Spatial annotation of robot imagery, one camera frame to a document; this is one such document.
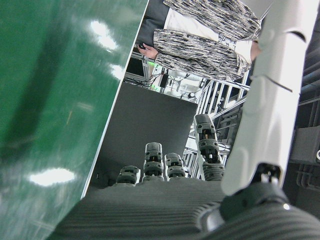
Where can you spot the green conveyor belt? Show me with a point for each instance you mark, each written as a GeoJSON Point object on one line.
{"type": "Point", "coordinates": [50, 100]}

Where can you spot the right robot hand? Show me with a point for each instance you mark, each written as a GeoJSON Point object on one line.
{"type": "Point", "coordinates": [155, 212]}

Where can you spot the aluminium profile frame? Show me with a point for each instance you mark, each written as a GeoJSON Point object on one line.
{"type": "Point", "coordinates": [226, 107]}

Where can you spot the person in patterned cardigan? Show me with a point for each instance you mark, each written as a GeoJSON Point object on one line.
{"type": "Point", "coordinates": [195, 50]}

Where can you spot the aluminium conveyor side rail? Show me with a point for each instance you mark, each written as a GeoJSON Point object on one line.
{"type": "Point", "coordinates": [113, 102]}

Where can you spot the black plastic crate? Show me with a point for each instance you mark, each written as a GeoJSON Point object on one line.
{"type": "Point", "coordinates": [306, 150]}

